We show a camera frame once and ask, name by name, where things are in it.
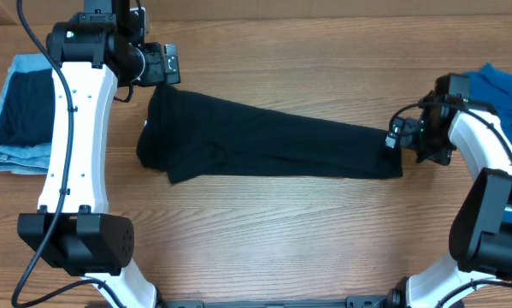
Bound black t-shirt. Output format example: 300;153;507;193
137;84;403;184

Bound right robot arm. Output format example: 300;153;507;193
363;74;512;307

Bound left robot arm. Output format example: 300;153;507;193
17;0;180;307

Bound blue t-shirt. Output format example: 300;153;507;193
462;62;512;308

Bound folded dark navy shirt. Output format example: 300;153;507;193
0;68;55;147

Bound folded light blue jeans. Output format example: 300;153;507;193
0;53;53;175

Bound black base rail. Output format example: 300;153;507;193
156;295;403;308

